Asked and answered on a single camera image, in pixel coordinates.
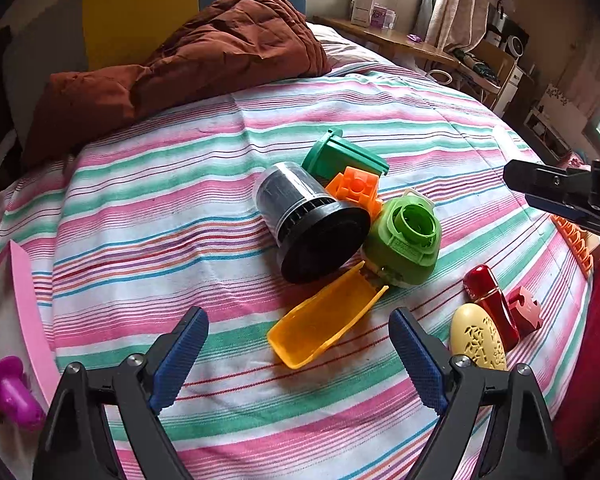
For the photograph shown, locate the yellow plastic scoop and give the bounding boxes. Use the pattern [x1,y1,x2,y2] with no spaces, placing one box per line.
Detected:
[266,260,390,371]

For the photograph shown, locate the yellow headboard panel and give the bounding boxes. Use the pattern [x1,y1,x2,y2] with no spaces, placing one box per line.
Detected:
[82,0,201,71]

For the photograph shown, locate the light green plastic lid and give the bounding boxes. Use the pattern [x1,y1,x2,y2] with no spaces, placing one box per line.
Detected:
[362,187,441,288]

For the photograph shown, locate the white shelf cabinet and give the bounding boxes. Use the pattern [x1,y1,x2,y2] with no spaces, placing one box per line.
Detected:
[524,82,598,161]

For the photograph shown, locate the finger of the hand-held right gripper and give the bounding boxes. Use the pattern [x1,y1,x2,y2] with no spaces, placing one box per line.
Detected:
[525,194,600,243]
[503,159,600,202]

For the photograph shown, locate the cream oval case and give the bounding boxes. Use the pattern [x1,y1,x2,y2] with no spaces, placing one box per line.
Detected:
[449,302,508,372]

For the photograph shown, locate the white carton box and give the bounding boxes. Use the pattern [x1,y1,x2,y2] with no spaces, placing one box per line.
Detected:
[350,0,377,28]

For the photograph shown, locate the red puzzle block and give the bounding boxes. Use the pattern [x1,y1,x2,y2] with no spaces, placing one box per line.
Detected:
[507,286,545,333]

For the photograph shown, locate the orange linked cubes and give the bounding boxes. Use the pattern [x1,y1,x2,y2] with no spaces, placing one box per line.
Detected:
[325,166,384,221]

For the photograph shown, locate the brown quilt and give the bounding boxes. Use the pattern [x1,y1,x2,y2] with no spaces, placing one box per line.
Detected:
[22,0,333,168]

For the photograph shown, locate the black clear filter canister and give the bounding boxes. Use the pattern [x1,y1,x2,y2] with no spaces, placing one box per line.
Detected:
[252,161,372,285]

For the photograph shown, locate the beige curtain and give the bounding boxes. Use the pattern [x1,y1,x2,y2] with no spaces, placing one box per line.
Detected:
[425,0,501,53]

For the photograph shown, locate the orange plastic rack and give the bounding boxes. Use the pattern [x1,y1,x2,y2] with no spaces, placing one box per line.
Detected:
[550,214,595,273]

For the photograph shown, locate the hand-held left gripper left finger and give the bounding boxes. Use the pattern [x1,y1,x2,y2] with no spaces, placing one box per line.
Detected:
[32,306,210,480]

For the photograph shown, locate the striped bed sheet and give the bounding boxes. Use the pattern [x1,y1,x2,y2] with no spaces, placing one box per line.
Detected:
[0,67,600,480]

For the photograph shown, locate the wooden desk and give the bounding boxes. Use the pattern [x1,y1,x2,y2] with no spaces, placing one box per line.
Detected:
[312,15,486,81]

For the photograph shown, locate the magenta plastic toy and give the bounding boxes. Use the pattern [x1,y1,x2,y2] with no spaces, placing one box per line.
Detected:
[0,355,46,431]

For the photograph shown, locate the pale pink pillow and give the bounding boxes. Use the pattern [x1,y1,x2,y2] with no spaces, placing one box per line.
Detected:
[310,22,396,78]

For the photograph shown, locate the pink foam strip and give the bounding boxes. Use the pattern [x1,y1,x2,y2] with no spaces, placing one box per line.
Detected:
[9,240,58,403]

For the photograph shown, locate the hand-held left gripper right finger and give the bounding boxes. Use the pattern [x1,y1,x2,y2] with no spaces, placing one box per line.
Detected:
[388,306,566,480]

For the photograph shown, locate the red glossy bottle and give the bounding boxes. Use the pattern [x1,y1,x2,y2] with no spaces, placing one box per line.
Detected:
[462,265,521,351]

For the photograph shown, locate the pink red cushion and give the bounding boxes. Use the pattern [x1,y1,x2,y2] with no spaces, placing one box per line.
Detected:
[555,250,600,466]

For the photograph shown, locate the green plastic spool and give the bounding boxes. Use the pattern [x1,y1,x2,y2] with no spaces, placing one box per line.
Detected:
[301,128,390,186]

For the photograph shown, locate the purple box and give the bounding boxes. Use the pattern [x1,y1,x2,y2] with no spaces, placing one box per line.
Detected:
[370,5,398,31]

